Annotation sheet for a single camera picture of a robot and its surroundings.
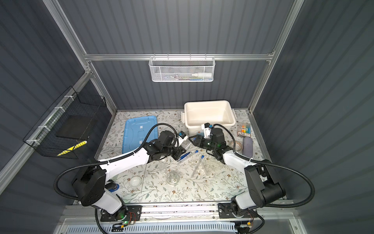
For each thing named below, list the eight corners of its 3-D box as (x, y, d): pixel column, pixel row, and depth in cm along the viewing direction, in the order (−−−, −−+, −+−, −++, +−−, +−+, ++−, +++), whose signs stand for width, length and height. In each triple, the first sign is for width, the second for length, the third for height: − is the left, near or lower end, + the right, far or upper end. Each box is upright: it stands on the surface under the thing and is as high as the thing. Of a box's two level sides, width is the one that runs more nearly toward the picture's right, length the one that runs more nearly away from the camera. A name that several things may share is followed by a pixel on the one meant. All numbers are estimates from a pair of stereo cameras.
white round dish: (129, 187, 84) (128, 186, 82) (132, 177, 87) (131, 176, 86) (140, 187, 84) (139, 186, 82) (142, 177, 87) (141, 176, 86)
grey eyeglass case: (243, 156, 96) (244, 154, 93) (243, 138, 105) (244, 136, 102) (251, 158, 95) (253, 155, 92) (251, 140, 104) (252, 137, 101)
